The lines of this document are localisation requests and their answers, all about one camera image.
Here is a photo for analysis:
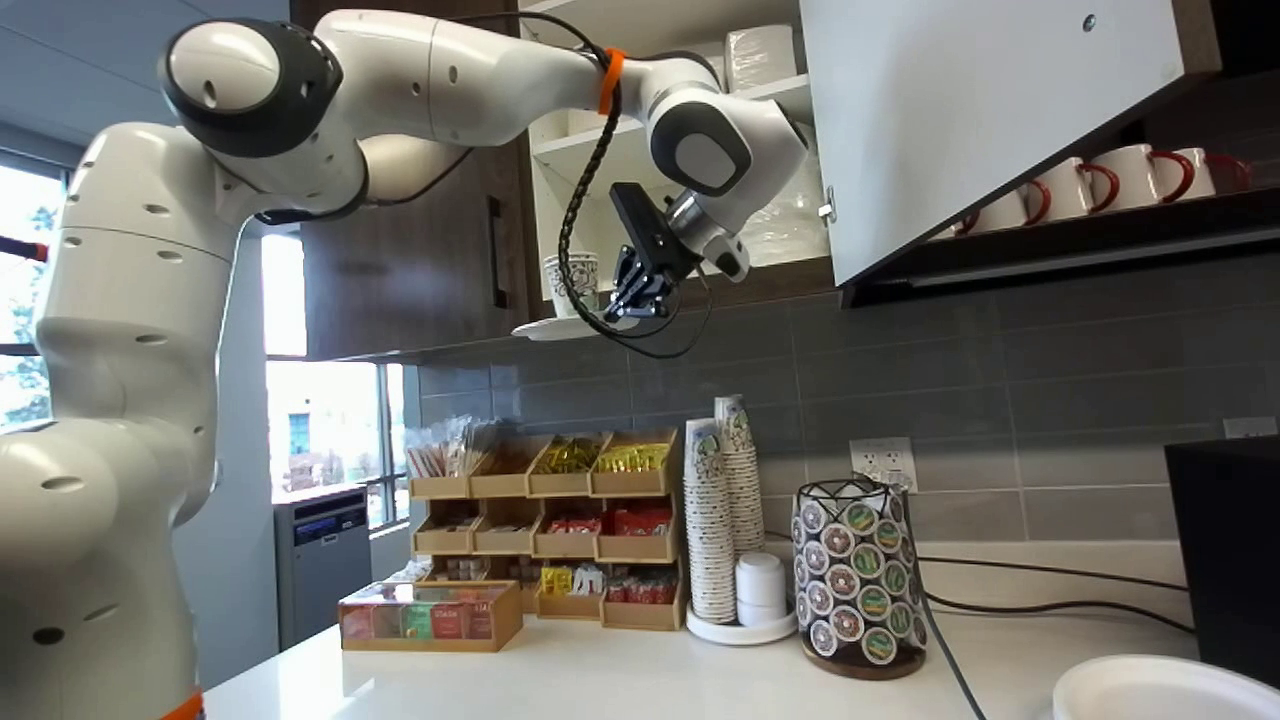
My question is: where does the patterned coffee pod carousel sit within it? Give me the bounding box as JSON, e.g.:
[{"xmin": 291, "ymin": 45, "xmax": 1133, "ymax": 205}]
[{"xmin": 790, "ymin": 472, "xmax": 937, "ymax": 684}]

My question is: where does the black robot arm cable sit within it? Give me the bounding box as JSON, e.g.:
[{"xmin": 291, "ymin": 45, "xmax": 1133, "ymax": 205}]
[{"xmin": 518, "ymin": 7, "xmax": 725, "ymax": 365}]

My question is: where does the black cupboard handle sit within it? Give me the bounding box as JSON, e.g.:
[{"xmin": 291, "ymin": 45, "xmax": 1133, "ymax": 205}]
[{"xmin": 486, "ymin": 192, "xmax": 512, "ymax": 321}]

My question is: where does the white cup lid stack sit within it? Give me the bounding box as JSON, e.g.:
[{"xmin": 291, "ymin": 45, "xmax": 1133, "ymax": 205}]
[{"xmin": 734, "ymin": 550, "xmax": 793, "ymax": 634}]

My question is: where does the white round cup tray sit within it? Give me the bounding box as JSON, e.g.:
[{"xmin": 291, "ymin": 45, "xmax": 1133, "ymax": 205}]
[{"xmin": 686, "ymin": 604, "xmax": 805, "ymax": 653}]

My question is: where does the wooden glass-lid tea box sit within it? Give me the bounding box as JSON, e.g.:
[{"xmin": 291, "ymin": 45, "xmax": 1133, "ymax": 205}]
[{"xmin": 331, "ymin": 571, "xmax": 528, "ymax": 655}]

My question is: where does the tall patterned paper cup stack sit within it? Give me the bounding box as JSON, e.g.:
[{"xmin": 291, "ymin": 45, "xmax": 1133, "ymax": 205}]
[
  {"xmin": 681, "ymin": 411, "xmax": 739, "ymax": 634},
  {"xmin": 708, "ymin": 389, "xmax": 774, "ymax": 562}
]

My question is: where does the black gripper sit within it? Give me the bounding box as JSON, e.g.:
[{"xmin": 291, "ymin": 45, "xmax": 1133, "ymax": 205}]
[{"xmin": 600, "ymin": 176, "xmax": 706, "ymax": 331}]

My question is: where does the clear bag of packets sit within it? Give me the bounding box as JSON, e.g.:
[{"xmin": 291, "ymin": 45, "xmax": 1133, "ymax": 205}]
[{"xmin": 399, "ymin": 411, "xmax": 490, "ymax": 483}]

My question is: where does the grey dishwasher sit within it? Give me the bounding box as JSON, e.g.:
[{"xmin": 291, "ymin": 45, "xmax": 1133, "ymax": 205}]
[{"xmin": 273, "ymin": 487, "xmax": 375, "ymax": 653}]

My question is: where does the wooden tea organizer rack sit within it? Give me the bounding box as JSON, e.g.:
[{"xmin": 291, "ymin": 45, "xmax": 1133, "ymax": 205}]
[{"xmin": 404, "ymin": 429, "xmax": 690, "ymax": 636}]

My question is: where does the white cupboard door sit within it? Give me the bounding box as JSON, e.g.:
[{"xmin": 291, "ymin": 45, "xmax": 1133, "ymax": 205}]
[{"xmin": 797, "ymin": 0, "xmax": 1233, "ymax": 294}]

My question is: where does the white mug red handle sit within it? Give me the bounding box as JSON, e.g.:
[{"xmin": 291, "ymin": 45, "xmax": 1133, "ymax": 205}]
[
  {"xmin": 1082, "ymin": 142, "xmax": 1200, "ymax": 217},
  {"xmin": 931, "ymin": 186, "xmax": 1031, "ymax": 243},
  {"xmin": 1015, "ymin": 157, "xmax": 1119, "ymax": 231},
  {"xmin": 1157, "ymin": 142, "xmax": 1258, "ymax": 207}
]

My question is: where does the plastic wrapped plate stack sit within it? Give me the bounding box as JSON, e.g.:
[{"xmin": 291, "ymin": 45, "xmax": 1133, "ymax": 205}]
[{"xmin": 735, "ymin": 198, "xmax": 834, "ymax": 277}]

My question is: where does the white wall outlet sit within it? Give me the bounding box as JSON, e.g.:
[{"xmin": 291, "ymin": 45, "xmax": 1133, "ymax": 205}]
[{"xmin": 847, "ymin": 433, "xmax": 924, "ymax": 498}]

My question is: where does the dark open mug shelf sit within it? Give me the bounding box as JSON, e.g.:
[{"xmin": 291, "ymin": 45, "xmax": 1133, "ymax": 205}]
[{"xmin": 836, "ymin": 0, "xmax": 1280, "ymax": 314}]

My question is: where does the white plate at edge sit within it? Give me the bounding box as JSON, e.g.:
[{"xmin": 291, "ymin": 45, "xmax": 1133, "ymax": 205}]
[{"xmin": 1049, "ymin": 653, "xmax": 1280, "ymax": 720}]

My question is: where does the white wall plate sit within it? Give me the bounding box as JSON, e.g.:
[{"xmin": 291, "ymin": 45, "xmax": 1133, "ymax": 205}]
[{"xmin": 1220, "ymin": 411, "xmax": 1280, "ymax": 443}]

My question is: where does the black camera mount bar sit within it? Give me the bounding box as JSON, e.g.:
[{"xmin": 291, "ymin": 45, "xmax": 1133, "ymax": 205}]
[{"xmin": 0, "ymin": 231, "xmax": 53, "ymax": 267}]

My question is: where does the dark wood wall cupboard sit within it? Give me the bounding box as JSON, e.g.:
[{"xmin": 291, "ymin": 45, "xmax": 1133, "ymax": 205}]
[{"xmin": 290, "ymin": 0, "xmax": 856, "ymax": 368}]

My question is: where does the black power cable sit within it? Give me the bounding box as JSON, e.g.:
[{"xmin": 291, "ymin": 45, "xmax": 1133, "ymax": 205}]
[
  {"xmin": 915, "ymin": 550, "xmax": 1200, "ymax": 594},
  {"xmin": 919, "ymin": 587, "xmax": 1204, "ymax": 641}
]

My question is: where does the thin grey cable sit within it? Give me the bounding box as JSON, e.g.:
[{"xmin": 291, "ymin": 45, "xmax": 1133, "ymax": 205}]
[{"xmin": 915, "ymin": 598, "xmax": 993, "ymax": 720}]

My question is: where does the black coffee machine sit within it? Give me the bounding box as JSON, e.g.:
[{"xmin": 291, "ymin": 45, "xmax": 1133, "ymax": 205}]
[{"xmin": 1166, "ymin": 433, "xmax": 1280, "ymax": 691}]

